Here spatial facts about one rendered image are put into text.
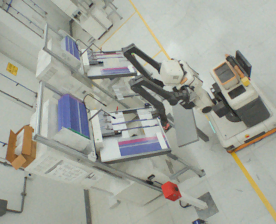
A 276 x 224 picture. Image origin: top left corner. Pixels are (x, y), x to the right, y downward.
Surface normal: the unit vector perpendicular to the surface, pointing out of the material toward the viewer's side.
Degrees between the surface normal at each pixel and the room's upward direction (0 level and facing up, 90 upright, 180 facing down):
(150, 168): 0
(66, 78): 90
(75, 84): 90
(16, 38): 90
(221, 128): 0
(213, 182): 0
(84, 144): 90
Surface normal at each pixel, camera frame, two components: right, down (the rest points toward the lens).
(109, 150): 0.04, -0.74
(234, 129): -0.63, -0.45
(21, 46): 0.24, 0.66
